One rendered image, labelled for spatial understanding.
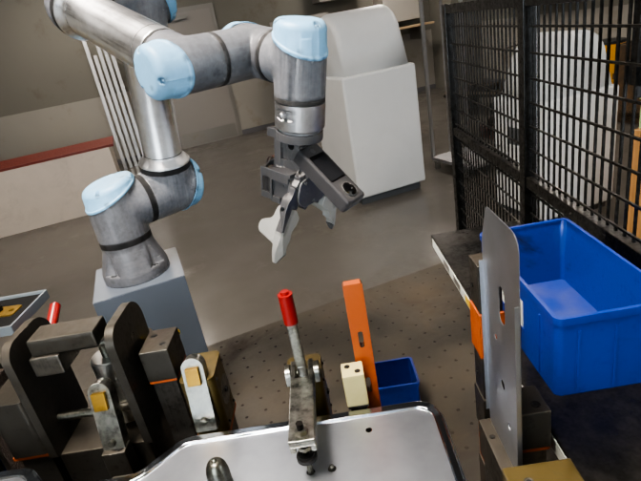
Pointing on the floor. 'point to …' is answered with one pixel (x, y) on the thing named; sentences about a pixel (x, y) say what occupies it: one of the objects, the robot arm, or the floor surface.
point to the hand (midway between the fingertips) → (308, 247)
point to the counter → (51, 184)
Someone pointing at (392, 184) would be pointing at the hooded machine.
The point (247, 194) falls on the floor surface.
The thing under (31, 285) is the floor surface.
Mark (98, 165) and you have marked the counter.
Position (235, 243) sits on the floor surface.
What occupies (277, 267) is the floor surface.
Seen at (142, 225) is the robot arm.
